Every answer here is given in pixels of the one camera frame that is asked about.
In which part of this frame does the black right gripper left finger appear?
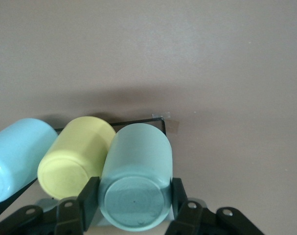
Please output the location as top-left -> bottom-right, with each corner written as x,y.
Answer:
0,176 -> 100,235

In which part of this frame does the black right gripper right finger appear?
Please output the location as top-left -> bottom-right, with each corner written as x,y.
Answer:
164,177 -> 264,235

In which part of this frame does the pale green cup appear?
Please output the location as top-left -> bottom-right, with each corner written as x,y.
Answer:
98,123 -> 174,232

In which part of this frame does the light blue cup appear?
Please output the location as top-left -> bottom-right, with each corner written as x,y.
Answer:
0,118 -> 59,204

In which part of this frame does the yellow cup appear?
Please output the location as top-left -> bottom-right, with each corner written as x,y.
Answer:
37,116 -> 116,200

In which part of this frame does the brown tape patch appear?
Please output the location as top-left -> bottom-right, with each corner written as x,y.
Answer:
167,119 -> 180,135

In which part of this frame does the black wire cup rack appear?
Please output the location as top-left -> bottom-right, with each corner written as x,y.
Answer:
0,117 -> 166,221

